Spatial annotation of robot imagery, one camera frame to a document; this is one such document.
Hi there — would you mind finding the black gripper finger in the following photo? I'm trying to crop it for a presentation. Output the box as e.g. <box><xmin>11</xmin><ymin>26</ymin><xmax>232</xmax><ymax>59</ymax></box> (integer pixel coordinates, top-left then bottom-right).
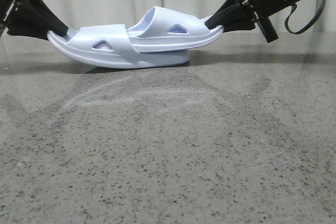
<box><xmin>205</xmin><ymin>0</ymin><xmax>243</xmax><ymax>30</ymax></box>
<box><xmin>25</xmin><ymin>0</ymin><xmax>69</xmax><ymax>37</ymax></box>
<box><xmin>223</xmin><ymin>17</ymin><xmax>256</xmax><ymax>32</ymax></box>
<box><xmin>7</xmin><ymin>22</ymin><xmax>48</xmax><ymax>40</ymax></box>

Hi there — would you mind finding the light blue slipper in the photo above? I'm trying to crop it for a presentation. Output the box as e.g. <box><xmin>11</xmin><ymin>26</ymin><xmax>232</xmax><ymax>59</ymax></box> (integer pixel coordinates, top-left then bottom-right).
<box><xmin>127</xmin><ymin>6</ymin><xmax>224</xmax><ymax>52</ymax></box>
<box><xmin>47</xmin><ymin>24</ymin><xmax>190</xmax><ymax>69</ymax></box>

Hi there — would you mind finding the black cable loop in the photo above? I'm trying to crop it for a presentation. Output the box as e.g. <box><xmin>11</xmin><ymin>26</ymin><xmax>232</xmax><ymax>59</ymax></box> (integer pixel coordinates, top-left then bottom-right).
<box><xmin>285</xmin><ymin>0</ymin><xmax>334</xmax><ymax>35</ymax></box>

